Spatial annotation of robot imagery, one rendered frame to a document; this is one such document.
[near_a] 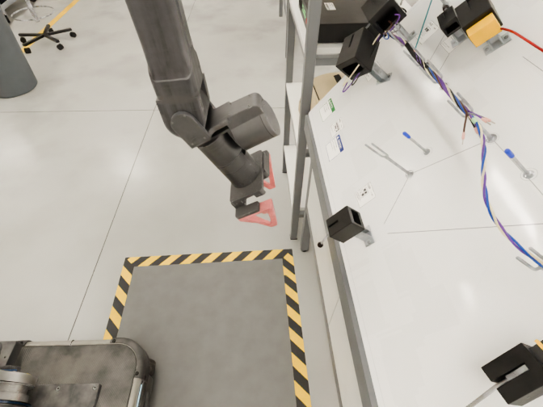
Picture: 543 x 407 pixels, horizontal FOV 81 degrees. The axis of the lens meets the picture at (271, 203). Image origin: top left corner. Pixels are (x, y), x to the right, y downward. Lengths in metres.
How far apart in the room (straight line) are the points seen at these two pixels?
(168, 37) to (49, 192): 2.16
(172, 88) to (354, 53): 0.54
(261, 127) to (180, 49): 0.14
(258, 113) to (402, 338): 0.46
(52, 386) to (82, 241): 0.88
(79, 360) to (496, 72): 1.53
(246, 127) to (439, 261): 0.41
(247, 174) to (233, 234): 1.35
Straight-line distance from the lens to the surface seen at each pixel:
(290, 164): 1.90
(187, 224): 1.96
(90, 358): 1.49
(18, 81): 3.67
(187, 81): 0.43
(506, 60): 0.80
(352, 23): 1.20
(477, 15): 0.75
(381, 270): 0.70
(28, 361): 1.60
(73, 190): 2.45
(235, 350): 1.59
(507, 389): 0.49
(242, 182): 0.54
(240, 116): 0.47
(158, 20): 0.42
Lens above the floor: 1.52
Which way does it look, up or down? 49 degrees down
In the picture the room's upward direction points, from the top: straight up
